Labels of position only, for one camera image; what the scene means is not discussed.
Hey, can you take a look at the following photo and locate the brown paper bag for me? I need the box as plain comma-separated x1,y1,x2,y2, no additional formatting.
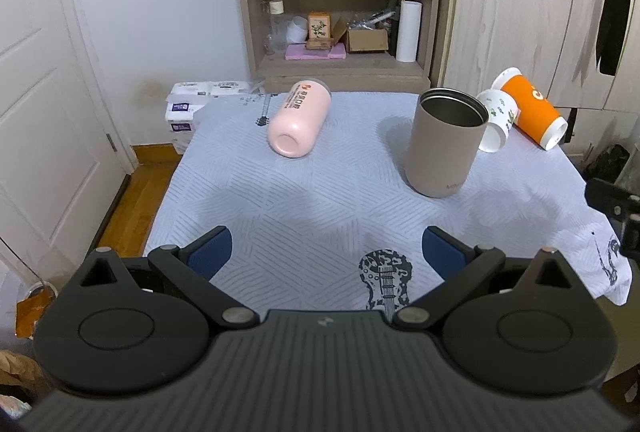
0,349,51,399

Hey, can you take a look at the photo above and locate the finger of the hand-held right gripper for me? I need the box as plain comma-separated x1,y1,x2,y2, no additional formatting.
584,179,640,259

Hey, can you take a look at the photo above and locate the pink bottle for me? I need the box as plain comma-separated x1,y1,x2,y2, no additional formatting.
266,80,333,158

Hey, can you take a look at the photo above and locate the cardboard box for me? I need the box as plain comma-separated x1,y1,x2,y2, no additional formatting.
332,17,390,54

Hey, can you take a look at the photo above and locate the glass bottle cream cap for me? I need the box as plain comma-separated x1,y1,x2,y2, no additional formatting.
263,0,286,58

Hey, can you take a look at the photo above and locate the white paper cup green print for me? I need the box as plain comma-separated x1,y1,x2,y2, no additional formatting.
476,89,521,153

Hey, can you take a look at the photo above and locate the taupe metal cup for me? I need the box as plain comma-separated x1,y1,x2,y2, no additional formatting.
404,87,490,199

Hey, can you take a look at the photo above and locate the white paper roll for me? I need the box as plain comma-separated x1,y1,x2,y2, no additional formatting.
395,1,423,63

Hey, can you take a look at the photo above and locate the purple label tissue pack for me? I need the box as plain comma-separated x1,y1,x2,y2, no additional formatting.
164,93,212,124
167,119,197,156

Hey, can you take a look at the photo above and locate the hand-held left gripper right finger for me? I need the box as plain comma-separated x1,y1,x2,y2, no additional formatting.
393,225,589,331

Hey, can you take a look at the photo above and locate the small white cup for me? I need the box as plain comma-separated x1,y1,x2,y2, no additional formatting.
285,16,309,46

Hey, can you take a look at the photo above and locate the orange paper cup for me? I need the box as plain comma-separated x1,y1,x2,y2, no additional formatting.
491,67,569,151

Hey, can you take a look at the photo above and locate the flat pink box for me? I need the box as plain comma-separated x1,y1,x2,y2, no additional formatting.
284,43,348,61

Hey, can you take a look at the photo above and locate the black bag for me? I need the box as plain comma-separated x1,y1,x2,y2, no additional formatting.
582,145,632,186

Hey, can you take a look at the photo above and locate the wooden box flower picture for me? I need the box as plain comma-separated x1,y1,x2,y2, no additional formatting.
305,11,335,51

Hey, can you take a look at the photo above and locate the pale blue guitar print cloth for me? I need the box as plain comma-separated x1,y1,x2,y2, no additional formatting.
143,90,636,313

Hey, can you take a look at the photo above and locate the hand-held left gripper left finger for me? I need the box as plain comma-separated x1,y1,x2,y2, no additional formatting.
64,225,261,331

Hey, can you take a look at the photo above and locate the orange plastic bag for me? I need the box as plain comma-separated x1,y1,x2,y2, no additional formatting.
15,285,59,339

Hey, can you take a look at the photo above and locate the white tissue pack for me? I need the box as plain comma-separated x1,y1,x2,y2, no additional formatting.
172,81,257,98

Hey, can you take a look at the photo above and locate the white door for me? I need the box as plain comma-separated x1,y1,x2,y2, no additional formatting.
0,0,137,274

